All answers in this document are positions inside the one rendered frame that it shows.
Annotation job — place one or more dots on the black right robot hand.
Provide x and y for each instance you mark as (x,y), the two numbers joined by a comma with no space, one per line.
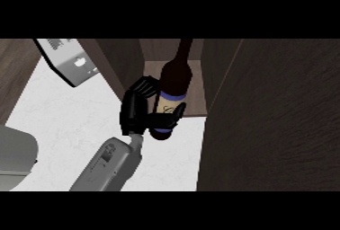
(133,112)

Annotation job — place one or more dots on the dark wine bottle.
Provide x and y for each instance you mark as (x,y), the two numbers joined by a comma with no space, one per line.
(174,77)

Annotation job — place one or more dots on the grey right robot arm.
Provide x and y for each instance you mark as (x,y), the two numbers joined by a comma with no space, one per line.
(108,166)

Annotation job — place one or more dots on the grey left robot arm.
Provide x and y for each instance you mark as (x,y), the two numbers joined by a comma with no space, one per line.
(14,158)

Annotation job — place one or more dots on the dark wooden cabinet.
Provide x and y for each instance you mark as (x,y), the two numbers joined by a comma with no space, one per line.
(127,64)

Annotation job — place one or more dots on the dark wooden cabinet door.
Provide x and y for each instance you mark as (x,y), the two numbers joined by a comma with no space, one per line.
(269,116)

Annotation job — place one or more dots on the grey flat appliance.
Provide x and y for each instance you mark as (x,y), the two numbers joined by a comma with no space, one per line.
(71,61)

